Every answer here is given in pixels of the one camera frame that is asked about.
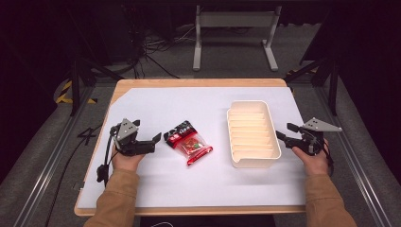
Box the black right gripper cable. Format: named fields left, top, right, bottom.
left=321, top=143, right=336, bottom=178

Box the black metal stand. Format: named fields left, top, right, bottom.
left=284, top=9, right=341, bottom=117
left=64, top=9, right=126, bottom=117

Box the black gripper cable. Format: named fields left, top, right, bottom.
left=96, top=126, right=120, bottom=187
left=321, top=143, right=336, bottom=178

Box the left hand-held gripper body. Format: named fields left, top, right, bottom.
left=110, top=117, right=156, bottom=157

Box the white metal table frame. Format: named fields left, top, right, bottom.
left=192, top=4, right=283, bottom=73

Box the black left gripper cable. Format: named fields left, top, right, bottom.
left=96, top=126, right=120, bottom=187

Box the red and black snack packet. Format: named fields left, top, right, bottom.
left=163, top=119, right=214, bottom=166

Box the aluminium floor rail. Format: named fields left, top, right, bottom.
left=315, top=84, right=393, bottom=227
left=12, top=84, right=96, bottom=227

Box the bundle of floor cables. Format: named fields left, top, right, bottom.
left=103, top=18, right=198, bottom=79

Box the white table mat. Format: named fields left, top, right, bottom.
left=77, top=86, right=308, bottom=210

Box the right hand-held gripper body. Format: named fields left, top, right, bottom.
left=284, top=116, right=343, bottom=157

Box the person's right hand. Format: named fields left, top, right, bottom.
left=291, top=139, right=331, bottom=177

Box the person's left hand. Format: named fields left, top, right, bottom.
left=111, top=147, right=147, bottom=173

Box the white ribbed plastic tray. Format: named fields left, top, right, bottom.
left=225, top=99, right=283, bottom=169

